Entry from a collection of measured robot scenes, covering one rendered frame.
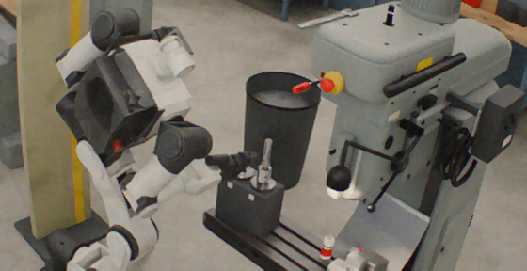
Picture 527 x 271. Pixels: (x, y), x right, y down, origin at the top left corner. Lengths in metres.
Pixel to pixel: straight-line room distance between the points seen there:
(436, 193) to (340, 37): 0.91
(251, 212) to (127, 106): 0.82
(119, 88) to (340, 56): 0.61
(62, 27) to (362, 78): 1.88
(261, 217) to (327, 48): 0.87
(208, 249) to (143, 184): 1.92
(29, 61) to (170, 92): 1.42
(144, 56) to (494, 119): 1.08
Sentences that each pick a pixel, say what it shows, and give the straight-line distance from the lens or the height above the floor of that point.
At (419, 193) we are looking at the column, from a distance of 2.60.
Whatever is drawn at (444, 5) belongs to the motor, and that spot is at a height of 1.95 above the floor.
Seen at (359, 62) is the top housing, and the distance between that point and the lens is 1.82.
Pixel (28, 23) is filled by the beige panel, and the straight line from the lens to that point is 3.23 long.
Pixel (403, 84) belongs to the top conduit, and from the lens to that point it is 1.85.
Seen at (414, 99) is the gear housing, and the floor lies 1.69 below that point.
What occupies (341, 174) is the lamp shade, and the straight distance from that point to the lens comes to 2.00.
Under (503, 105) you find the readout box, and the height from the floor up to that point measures 1.72.
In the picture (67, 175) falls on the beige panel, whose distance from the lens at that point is 3.79.
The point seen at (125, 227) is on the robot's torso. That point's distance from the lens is 2.37.
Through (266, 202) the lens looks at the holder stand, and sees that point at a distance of 2.50.
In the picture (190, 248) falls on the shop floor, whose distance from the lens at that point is 3.93.
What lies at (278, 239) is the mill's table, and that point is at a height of 0.93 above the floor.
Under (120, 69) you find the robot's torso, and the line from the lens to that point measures 1.97.
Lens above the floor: 2.58
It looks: 30 degrees down
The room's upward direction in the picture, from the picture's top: 8 degrees clockwise
